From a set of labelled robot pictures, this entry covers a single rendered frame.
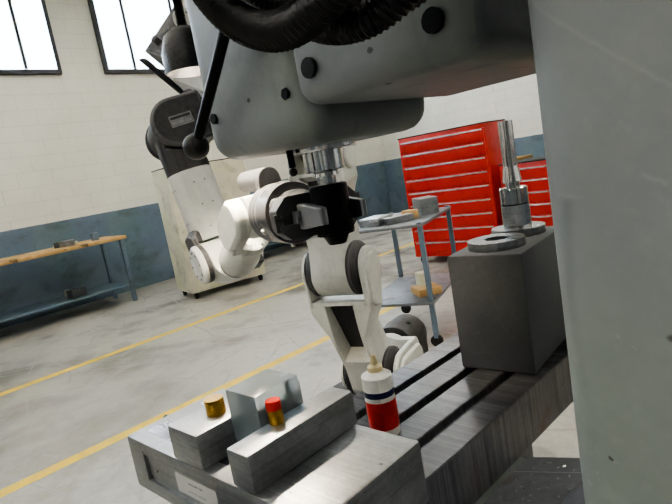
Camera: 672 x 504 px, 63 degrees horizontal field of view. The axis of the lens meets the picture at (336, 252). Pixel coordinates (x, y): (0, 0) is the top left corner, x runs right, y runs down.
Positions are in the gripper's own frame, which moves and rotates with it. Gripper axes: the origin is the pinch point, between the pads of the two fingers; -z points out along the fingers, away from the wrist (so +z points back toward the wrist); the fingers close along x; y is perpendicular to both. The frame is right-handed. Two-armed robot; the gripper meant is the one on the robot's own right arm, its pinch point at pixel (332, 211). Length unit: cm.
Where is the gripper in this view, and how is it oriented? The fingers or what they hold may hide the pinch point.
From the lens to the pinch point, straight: 67.0
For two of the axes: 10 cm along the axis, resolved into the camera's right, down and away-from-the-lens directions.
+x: 8.5, -2.3, 4.7
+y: 1.7, 9.7, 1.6
